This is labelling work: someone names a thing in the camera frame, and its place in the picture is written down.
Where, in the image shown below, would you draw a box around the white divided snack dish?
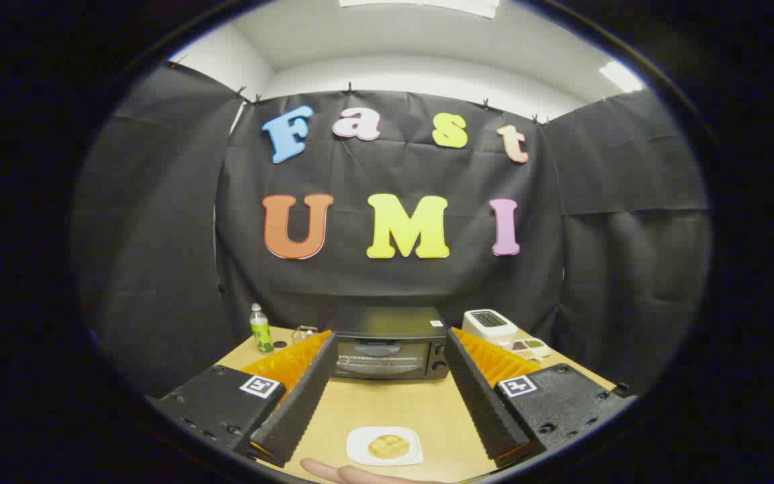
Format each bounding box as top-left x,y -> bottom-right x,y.
509,338 -> 552,362

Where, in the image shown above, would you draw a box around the green label plastic bottle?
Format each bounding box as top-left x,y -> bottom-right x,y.
250,303 -> 275,354

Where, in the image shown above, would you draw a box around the black backdrop cloth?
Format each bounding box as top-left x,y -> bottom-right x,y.
71,60 -> 714,404

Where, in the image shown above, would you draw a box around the black toaster oven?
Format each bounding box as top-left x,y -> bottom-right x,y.
329,307 -> 452,382

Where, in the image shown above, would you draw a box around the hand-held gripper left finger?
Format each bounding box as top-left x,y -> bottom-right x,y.
152,329 -> 339,469

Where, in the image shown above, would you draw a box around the white square plate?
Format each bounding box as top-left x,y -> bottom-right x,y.
345,426 -> 424,467

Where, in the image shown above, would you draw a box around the golden bread bun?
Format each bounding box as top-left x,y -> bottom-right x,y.
368,434 -> 409,460

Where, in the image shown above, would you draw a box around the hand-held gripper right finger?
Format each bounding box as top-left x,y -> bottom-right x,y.
442,327 -> 636,469

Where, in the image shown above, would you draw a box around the white pop-up toaster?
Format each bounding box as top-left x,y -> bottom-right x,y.
462,309 -> 519,348

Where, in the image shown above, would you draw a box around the small ceiling light panel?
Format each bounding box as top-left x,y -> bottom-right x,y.
599,60 -> 644,93

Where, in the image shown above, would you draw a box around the long ceiling light panel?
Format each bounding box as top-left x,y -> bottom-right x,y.
339,0 -> 499,19

